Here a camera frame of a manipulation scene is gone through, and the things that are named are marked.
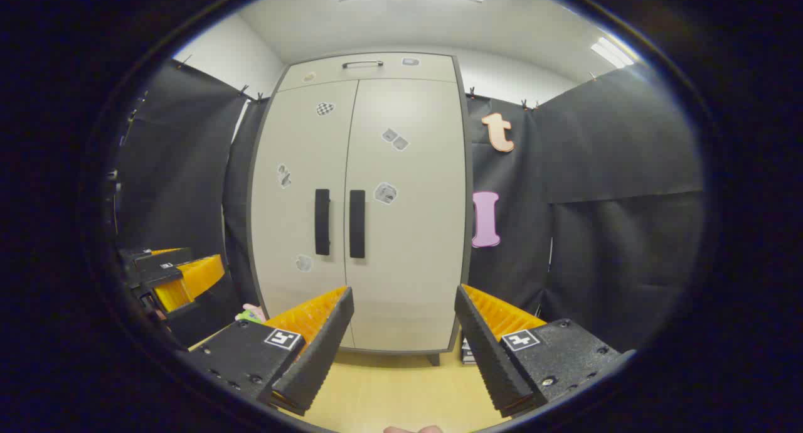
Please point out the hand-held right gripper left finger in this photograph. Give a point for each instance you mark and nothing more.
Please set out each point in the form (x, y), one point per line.
(320, 351)

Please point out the grey double-door shoe cabinet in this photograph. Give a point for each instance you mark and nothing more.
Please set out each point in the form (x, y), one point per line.
(426, 72)

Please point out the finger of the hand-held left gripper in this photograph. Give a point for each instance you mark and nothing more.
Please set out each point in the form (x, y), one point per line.
(188, 281)
(157, 259)

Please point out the green pink soft toy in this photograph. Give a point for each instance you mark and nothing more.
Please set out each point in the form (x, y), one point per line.
(249, 317)

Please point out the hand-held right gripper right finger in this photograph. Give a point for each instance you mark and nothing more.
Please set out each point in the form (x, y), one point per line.
(489, 358)

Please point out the stack of booklets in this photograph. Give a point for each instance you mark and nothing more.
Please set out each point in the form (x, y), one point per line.
(467, 352)

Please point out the grey shoe cabinet door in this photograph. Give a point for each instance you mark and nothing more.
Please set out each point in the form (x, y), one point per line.
(295, 219)
(414, 245)

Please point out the small ceiling light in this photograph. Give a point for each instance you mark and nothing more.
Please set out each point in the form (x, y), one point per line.
(613, 52)

